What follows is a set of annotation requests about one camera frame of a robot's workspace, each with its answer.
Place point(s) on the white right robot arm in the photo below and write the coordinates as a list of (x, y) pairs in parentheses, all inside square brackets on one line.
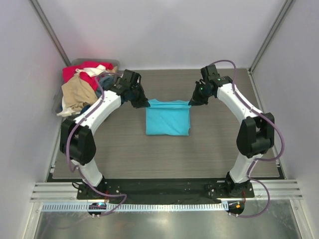
[(256, 132)]

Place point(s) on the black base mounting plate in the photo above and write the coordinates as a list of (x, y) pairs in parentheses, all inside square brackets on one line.
[(183, 191)]

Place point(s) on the grey blue t shirt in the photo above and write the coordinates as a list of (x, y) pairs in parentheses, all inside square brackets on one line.
[(105, 82)]

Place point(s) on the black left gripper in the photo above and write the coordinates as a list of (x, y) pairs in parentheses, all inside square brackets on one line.
[(142, 102)]

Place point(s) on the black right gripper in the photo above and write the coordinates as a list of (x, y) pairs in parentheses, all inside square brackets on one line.
[(196, 100)]

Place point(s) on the aluminium frame post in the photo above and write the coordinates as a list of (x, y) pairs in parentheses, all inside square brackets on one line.
[(50, 31), (286, 7)]

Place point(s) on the dark blue t shirt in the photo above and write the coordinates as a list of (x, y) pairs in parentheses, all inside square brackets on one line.
[(86, 109)]

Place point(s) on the left aluminium frame post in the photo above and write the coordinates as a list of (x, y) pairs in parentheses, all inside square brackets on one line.
[(50, 31)]

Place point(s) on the white slotted cable duct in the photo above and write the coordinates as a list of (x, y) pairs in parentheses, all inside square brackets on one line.
[(100, 207)]

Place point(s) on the right aluminium frame post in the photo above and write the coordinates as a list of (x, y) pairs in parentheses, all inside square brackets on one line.
[(286, 7)]

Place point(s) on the aluminium front rail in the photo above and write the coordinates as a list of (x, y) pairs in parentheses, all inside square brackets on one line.
[(275, 189)]

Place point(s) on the turquoise t shirt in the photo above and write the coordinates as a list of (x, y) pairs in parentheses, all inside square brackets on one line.
[(168, 118)]

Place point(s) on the white t shirt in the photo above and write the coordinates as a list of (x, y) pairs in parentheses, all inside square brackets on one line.
[(64, 111)]

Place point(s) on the grey plastic bin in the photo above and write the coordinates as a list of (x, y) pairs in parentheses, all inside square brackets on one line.
[(58, 98)]

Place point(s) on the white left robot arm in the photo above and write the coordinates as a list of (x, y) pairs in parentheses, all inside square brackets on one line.
[(77, 135)]

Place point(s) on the red t shirt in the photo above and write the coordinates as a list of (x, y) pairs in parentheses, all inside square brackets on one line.
[(87, 71)]

